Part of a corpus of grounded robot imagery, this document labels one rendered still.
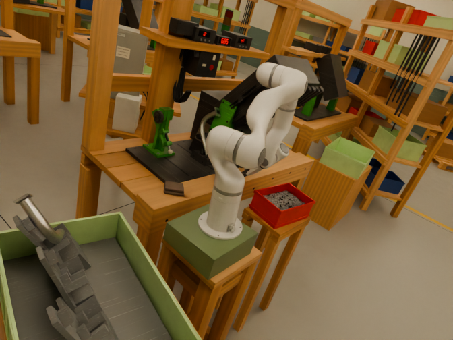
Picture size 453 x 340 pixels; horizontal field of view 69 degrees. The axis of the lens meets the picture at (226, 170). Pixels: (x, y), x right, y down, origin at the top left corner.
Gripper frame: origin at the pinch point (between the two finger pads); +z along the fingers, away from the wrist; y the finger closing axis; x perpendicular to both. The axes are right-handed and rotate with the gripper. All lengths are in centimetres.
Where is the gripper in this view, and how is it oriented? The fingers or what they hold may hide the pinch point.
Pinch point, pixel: (243, 174)
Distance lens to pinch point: 189.8
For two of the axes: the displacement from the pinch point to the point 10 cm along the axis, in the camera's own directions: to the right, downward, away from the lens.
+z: -6.2, 4.3, 6.6
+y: 6.6, -1.7, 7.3
